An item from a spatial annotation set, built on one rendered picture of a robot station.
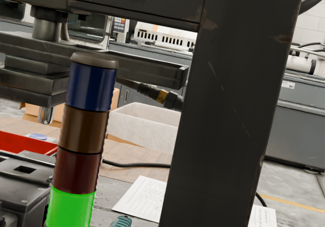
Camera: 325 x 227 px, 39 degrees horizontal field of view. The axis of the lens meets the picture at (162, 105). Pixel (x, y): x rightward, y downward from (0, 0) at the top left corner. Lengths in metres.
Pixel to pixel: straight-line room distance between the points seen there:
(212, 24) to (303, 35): 6.51
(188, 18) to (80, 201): 0.26
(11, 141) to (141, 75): 0.47
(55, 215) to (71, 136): 0.07
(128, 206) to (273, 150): 4.36
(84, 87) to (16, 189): 0.31
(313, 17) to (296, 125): 2.37
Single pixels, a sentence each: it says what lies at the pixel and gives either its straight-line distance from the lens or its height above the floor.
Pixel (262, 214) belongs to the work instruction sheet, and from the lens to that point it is 0.97.
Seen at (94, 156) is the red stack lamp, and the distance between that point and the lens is 0.37.
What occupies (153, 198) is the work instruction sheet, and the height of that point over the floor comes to 0.90.
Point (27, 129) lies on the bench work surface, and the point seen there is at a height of 0.90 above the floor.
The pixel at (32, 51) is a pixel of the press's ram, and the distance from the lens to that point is 0.62.
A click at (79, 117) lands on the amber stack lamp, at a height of 1.15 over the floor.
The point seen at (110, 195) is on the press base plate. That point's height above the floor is 0.90.
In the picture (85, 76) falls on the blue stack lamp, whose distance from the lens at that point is 0.36.
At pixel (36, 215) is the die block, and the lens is 0.64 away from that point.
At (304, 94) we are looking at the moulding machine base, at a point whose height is 0.83.
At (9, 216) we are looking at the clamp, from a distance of 0.59.
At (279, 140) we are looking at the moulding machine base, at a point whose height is 0.29.
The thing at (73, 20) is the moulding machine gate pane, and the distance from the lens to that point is 5.48.
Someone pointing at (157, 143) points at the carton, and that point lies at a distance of 2.87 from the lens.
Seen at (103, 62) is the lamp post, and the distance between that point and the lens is 0.35.
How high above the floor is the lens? 1.23
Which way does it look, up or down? 9 degrees down
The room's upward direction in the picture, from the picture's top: 11 degrees clockwise
